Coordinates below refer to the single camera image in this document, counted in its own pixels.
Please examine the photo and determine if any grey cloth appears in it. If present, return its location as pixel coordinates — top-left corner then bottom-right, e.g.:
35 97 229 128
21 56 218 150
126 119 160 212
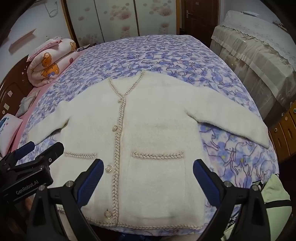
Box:
16 89 41 117

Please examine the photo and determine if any white pillow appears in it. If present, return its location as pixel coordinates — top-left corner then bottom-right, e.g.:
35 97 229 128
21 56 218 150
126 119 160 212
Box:
0 113 23 156

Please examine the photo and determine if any rolled bear print quilt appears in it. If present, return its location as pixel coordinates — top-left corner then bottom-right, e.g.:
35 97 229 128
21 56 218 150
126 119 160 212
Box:
26 37 78 88

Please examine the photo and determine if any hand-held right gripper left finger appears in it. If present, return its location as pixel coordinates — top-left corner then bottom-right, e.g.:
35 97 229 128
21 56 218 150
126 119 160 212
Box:
24 159 104 241

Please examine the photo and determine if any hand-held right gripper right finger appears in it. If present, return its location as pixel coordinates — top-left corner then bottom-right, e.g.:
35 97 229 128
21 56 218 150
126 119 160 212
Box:
193 159 271 241

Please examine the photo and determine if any pink bed sheet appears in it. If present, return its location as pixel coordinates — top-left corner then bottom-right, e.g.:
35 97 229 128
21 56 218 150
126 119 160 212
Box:
0 50 86 158

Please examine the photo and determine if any pink wall shelf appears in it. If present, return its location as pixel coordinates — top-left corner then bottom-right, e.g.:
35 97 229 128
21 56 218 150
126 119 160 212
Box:
9 29 37 54

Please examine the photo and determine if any light green cloth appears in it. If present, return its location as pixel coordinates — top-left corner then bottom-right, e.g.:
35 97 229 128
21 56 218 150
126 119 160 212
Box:
221 174 292 241

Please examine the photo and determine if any white fuzzy cardigan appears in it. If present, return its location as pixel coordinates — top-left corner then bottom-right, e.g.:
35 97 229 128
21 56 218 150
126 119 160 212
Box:
28 70 270 231

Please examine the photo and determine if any looped thin cord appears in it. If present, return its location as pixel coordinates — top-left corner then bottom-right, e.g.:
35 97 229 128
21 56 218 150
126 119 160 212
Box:
45 0 59 17

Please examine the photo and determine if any wooden drawer cabinet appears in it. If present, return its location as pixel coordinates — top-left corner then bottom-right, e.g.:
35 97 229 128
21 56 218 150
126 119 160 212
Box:
268 102 296 163

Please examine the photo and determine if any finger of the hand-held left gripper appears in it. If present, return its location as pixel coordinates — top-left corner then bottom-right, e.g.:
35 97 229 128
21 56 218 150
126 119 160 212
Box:
14 142 65 176
0 141 36 172

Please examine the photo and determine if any brown wooden door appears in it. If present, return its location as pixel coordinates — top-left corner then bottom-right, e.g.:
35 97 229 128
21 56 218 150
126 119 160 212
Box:
180 0 220 44

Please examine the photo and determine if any wooden headboard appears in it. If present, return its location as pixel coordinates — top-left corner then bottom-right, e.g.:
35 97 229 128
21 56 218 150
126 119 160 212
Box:
0 56 38 121

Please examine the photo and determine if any lace-covered beige furniture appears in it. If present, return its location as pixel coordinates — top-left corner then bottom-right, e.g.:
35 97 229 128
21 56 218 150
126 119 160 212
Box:
210 10 296 130

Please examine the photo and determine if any small dark device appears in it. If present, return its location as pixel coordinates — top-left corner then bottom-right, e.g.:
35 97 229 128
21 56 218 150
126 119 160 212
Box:
77 44 96 52

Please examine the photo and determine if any floral door wardrobe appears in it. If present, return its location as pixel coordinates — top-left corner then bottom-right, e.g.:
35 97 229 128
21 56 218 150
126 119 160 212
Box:
61 0 183 48

